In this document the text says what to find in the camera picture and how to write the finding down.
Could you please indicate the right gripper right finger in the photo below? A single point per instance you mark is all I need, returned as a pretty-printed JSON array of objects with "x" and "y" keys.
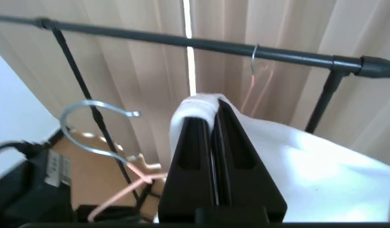
[{"x": 251, "y": 193}]

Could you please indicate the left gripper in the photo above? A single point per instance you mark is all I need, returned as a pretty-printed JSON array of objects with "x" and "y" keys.
[{"x": 26, "y": 196}]

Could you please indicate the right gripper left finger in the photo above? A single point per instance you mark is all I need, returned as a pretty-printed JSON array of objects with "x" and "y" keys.
[{"x": 185, "y": 190}]

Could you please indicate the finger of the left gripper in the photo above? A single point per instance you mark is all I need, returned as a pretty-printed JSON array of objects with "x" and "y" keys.
[{"x": 118, "y": 215}]

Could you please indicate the white printed garment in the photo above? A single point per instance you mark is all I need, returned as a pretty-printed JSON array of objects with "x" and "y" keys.
[{"x": 309, "y": 164}]

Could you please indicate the pink clothes hanger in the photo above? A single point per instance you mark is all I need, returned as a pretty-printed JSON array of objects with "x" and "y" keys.
[
  {"x": 252, "y": 57},
  {"x": 87, "y": 102}
]

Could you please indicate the black clothes rack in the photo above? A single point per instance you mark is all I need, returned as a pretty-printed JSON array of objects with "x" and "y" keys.
[{"x": 150, "y": 37}]

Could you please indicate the beige curtain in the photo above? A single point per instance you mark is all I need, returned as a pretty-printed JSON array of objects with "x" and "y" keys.
[{"x": 134, "y": 79}]

